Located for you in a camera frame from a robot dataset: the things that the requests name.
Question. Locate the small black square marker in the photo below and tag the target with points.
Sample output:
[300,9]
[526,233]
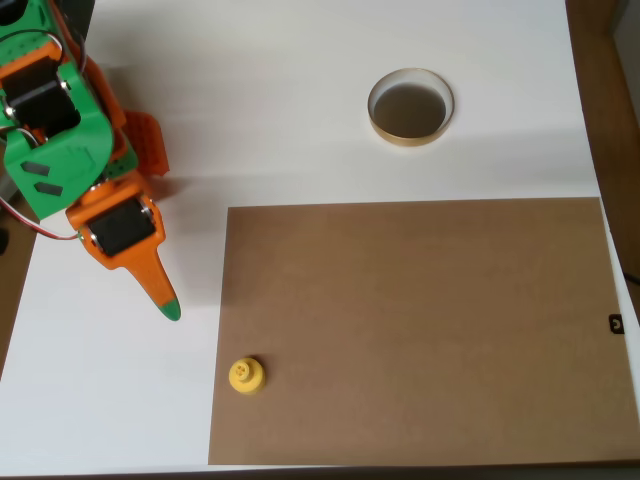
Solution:
[616,323]

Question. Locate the small yellow plastic piece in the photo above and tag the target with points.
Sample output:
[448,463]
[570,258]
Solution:
[246,377]

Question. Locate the round clear shallow dish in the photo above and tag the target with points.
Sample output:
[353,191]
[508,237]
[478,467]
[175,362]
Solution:
[410,115]

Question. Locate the orange gripper, black servo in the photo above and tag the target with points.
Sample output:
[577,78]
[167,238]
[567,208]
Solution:
[121,235]

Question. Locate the white board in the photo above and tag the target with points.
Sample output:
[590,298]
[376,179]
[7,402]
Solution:
[300,75]

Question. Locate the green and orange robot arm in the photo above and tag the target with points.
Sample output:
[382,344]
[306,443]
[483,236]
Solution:
[55,160]

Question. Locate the brown cardboard sheet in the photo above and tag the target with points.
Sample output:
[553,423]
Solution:
[425,325]

